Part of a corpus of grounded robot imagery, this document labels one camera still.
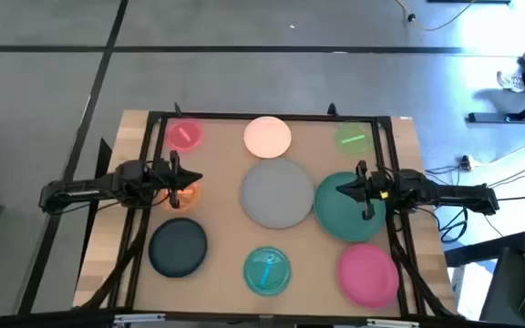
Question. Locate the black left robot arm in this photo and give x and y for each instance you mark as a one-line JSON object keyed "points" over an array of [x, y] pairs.
{"points": [[85, 187]]}

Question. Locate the black desk foot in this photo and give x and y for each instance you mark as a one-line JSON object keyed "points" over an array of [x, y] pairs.
{"points": [[490, 117]]}

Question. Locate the brown cardboard mat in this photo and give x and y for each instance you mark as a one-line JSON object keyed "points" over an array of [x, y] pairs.
{"points": [[226, 255]]}

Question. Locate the black beam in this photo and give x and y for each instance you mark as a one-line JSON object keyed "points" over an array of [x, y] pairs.
{"points": [[39, 319]]}

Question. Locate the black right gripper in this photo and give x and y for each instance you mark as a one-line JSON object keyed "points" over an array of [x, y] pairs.
{"points": [[376, 187]]}

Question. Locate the small red transparent plate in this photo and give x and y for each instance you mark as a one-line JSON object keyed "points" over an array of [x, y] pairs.
{"points": [[193, 141]]}

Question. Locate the silver metal bracket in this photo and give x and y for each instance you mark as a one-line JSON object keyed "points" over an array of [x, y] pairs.
{"points": [[139, 318], [392, 323]]}

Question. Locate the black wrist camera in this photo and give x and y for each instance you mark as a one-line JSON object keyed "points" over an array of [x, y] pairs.
{"points": [[132, 172], [410, 180]]}

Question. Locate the black metal table frame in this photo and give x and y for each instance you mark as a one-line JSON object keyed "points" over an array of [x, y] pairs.
{"points": [[267, 116]]}

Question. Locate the large dark green plate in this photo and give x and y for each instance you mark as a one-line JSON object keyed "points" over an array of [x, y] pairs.
{"points": [[340, 221]]}

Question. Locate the dark navy plastic plate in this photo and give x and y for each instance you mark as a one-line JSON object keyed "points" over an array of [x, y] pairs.
{"points": [[178, 247]]}

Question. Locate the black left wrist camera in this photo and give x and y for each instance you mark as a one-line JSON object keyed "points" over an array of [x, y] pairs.
{"points": [[132, 172]]}

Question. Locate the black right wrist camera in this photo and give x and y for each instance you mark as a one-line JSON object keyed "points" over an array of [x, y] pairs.
{"points": [[410, 180]]}

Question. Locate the pink plastic plate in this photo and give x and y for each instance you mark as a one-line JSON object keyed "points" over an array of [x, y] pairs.
{"points": [[368, 275]]}

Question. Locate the peach plastic plate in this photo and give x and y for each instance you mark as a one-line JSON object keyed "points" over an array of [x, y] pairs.
{"points": [[267, 137]]}

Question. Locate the small green transparent plate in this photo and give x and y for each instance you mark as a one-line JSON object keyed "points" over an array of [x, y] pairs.
{"points": [[353, 146]]}

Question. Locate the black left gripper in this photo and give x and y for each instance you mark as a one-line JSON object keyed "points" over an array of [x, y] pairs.
{"points": [[174, 182]]}

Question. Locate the teal transparent plate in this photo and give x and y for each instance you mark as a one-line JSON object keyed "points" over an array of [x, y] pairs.
{"points": [[276, 278]]}

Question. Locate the small orange transparent plate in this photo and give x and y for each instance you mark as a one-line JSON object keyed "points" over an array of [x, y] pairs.
{"points": [[189, 196]]}

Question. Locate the large grey plastic plate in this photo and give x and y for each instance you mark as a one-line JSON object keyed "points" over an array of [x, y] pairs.
{"points": [[277, 193]]}

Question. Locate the black floor bar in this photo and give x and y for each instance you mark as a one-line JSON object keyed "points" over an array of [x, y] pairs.
{"points": [[476, 253]]}

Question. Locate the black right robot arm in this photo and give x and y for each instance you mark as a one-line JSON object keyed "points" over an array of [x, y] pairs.
{"points": [[463, 196]]}

